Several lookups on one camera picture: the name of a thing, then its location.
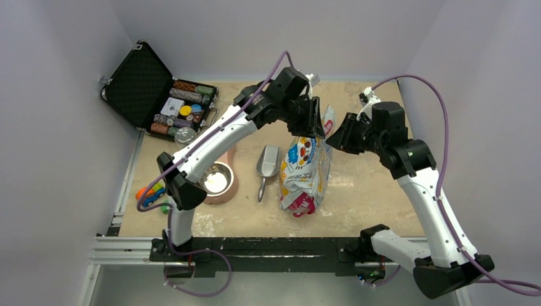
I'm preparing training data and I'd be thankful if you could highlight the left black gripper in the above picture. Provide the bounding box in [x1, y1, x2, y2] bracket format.
[279, 95, 325, 139]

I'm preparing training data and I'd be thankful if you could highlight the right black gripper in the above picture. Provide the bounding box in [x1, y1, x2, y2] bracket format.
[326, 112, 386, 154]

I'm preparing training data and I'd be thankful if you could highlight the pet food bag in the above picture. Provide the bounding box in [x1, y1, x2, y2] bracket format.
[279, 105, 337, 218]

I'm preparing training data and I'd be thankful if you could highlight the metal food scoop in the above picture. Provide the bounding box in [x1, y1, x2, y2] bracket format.
[256, 145, 280, 203]

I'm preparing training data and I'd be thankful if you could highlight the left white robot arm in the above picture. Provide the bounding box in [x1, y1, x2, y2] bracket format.
[157, 67, 325, 261]

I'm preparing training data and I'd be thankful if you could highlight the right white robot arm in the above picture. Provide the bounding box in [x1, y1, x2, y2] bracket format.
[326, 101, 495, 300]

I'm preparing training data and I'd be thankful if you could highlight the pink double pet bowl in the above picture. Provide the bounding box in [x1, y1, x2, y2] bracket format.
[200, 145, 239, 205]

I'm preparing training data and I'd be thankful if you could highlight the clear water bottle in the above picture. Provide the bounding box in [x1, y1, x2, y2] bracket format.
[174, 127, 197, 147]

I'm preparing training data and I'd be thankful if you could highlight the orange blue toy car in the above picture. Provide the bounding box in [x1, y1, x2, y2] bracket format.
[135, 182, 166, 207]

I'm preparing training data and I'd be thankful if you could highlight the green blue toy block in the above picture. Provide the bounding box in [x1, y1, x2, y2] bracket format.
[160, 205, 170, 214]

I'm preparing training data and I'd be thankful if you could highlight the black poker chip case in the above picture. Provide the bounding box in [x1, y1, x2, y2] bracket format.
[100, 40, 219, 141]

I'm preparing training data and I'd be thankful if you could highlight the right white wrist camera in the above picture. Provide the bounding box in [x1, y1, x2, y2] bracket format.
[357, 87, 378, 120]

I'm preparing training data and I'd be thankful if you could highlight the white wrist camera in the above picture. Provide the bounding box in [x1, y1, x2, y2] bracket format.
[306, 73, 320, 87]
[357, 87, 378, 120]

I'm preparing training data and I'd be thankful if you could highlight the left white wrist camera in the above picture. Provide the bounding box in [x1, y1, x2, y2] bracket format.
[306, 73, 320, 87]

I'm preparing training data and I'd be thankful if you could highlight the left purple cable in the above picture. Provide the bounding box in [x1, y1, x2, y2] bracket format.
[136, 50, 295, 297]

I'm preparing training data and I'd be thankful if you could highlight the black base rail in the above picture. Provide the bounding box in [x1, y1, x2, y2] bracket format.
[149, 237, 390, 278]

